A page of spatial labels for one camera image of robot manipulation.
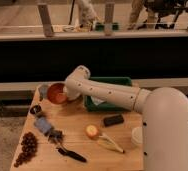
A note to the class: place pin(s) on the orange bowl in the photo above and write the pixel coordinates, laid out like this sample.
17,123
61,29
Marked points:
55,93

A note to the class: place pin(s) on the green plastic tray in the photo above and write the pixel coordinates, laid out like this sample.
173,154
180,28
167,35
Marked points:
105,106

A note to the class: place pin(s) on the black rectangular block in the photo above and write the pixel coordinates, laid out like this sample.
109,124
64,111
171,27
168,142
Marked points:
113,120

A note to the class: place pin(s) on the white round lid container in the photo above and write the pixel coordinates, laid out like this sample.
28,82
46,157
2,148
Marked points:
136,136

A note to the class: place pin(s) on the blue sponge block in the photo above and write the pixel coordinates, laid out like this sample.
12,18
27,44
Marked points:
43,125

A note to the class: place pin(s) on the green box in background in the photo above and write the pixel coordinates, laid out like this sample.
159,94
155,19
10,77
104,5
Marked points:
102,26

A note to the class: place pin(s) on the background robot arm white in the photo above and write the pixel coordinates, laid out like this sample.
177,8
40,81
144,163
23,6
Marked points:
87,14

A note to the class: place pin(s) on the small dark metal cup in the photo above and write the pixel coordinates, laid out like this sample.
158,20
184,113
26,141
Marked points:
36,110

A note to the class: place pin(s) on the wooden cutting board table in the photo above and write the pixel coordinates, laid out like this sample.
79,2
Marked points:
72,118

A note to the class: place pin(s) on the black handled brush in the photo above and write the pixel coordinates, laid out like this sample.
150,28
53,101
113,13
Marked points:
56,138

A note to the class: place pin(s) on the blue-grey cup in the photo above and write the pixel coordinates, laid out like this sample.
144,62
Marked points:
43,91

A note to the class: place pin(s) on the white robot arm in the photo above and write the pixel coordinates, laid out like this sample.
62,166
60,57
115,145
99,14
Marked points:
164,113

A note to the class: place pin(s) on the brown grape bunch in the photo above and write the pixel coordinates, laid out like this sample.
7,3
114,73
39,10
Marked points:
29,149

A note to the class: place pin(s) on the grey sponge cloth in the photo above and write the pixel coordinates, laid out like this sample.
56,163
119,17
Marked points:
97,101

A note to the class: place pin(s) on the orange yellow ball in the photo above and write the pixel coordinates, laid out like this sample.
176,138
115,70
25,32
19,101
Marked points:
92,131

